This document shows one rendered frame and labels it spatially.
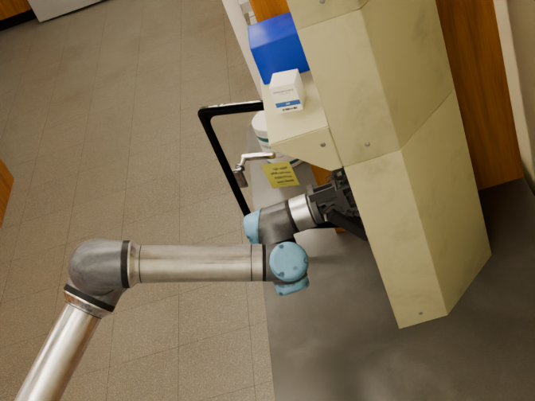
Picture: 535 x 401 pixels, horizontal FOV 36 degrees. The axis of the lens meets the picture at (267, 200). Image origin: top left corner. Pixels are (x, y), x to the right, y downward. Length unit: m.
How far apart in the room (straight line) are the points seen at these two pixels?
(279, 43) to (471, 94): 0.54
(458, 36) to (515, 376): 0.73
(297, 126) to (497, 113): 0.65
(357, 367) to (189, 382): 1.53
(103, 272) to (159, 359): 1.81
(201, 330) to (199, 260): 1.83
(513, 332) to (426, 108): 0.52
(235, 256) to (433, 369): 0.48
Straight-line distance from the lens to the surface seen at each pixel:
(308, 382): 1.86
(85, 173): 4.74
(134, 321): 3.66
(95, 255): 1.67
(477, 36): 1.92
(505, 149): 2.11
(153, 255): 1.65
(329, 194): 1.76
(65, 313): 1.81
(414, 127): 1.59
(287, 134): 1.53
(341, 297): 1.99
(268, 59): 1.67
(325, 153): 1.54
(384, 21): 1.47
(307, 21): 1.41
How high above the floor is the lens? 2.35
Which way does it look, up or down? 37 degrees down
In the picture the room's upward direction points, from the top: 23 degrees counter-clockwise
